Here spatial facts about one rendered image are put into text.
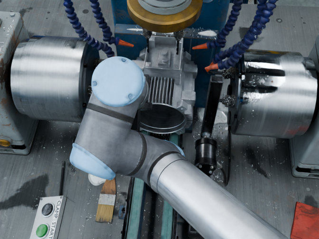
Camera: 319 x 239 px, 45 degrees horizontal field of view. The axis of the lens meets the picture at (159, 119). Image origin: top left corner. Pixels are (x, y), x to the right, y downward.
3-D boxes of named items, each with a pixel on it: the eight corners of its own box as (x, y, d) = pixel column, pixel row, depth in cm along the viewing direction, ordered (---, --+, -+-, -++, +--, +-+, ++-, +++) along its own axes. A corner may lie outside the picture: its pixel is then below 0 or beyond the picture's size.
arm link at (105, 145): (131, 187, 72) (153, 124, 73) (79, 176, 65) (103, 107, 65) (106, 172, 79) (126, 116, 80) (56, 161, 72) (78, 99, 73)
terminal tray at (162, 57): (147, 52, 116) (147, 35, 110) (182, 55, 116) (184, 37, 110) (143, 83, 110) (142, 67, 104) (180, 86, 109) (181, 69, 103)
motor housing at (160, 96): (136, 82, 129) (133, 42, 113) (193, 87, 128) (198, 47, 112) (128, 133, 119) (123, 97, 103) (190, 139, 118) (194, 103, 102)
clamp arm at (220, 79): (200, 129, 111) (210, 72, 89) (211, 130, 110) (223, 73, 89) (200, 140, 109) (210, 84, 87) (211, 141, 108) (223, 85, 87)
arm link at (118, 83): (80, 99, 67) (99, 45, 67) (95, 105, 79) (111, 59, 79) (131, 116, 66) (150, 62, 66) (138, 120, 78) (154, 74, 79)
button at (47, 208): (47, 206, 93) (42, 203, 91) (57, 205, 91) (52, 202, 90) (44, 217, 91) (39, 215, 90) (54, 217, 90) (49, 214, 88)
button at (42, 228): (42, 226, 90) (37, 224, 89) (52, 225, 89) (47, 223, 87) (38, 239, 88) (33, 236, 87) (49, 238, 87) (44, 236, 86)
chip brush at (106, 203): (106, 161, 127) (106, 160, 126) (121, 162, 127) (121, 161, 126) (95, 222, 116) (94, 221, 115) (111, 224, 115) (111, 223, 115)
